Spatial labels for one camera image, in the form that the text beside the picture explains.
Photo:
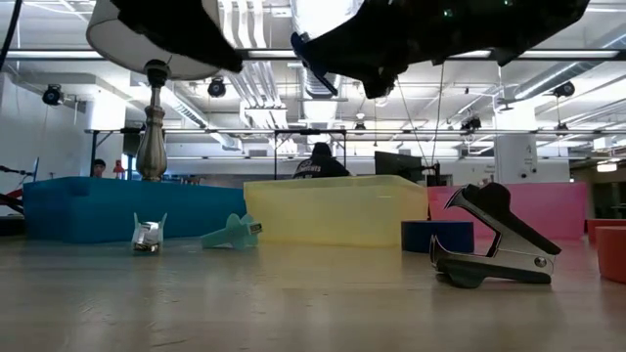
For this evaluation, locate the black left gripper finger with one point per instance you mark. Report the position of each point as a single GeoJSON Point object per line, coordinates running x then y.
{"type": "Point", "coordinates": [222, 56]}

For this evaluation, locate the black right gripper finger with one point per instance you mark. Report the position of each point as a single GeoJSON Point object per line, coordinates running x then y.
{"type": "Point", "coordinates": [381, 80]}
{"type": "Point", "coordinates": [342, 44]}

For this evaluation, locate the black staple remover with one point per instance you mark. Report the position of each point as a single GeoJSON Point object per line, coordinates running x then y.
{"type": "Point", "coordinates": [489, 195]}

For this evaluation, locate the blue tape roll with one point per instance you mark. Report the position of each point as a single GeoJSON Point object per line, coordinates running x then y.
{"type": "Point", "coordinates": [440, 237]}

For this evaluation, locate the mint staple remover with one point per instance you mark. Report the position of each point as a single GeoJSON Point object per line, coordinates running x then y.
{"type": "Point", "coordinates": [230, 234]}
{"type": "Point", "coordinates": [147, 234]}

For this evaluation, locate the black ceiling spotlight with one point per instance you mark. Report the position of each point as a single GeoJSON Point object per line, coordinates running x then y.
{"type": "Point", "coordinates": [564, 89]}
{"type": "Point", "coordinates": [52, 94]}
{"type": "Point", "coordinates": [470, 123]}
{"type": "Point", "coordinates": [216, 87]}

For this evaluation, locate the black computer monitor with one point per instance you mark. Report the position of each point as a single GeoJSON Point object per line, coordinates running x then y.
{"type": "Point", "coordinates": [396, 166]}

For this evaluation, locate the person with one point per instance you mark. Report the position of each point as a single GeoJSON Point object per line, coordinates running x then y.
{"type": "Point", "coordinates": [99, 167]}
{"type": "Point", "coordinates": [320, 168]}

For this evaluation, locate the black overhead light bar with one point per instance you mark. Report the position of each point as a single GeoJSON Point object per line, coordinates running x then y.
{"type": "Point", "coordinates": [49, 54]}

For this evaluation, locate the white shade silver table lamp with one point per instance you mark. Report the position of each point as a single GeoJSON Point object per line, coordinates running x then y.
{"type": "Point", "coordinates": [151, 156]}

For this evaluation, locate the yellow plastic bin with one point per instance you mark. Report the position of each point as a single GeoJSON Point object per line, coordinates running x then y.
{"type": "Point", "coordinates": [337, 210]}

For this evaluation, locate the teal plastic bin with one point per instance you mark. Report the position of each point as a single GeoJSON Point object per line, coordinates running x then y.
{"type": "Point", "coordinates": [98, 210]}

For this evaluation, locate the pink plastic bin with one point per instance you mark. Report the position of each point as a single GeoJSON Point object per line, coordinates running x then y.
{"type": "Point", "coordinates": [552, 210]}

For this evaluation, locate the red and black stand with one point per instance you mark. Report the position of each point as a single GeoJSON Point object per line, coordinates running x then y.
{"type": "Point", "coordinates": [12, 195]}

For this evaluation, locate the silver ceiling air duct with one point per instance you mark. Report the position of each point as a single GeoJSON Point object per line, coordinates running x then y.
{"type": "Point", "coordinates": [320, 105]}

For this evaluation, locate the black frame background table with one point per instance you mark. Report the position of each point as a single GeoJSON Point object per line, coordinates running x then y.
{"type": "Point", "coordinates": [195, 131]}

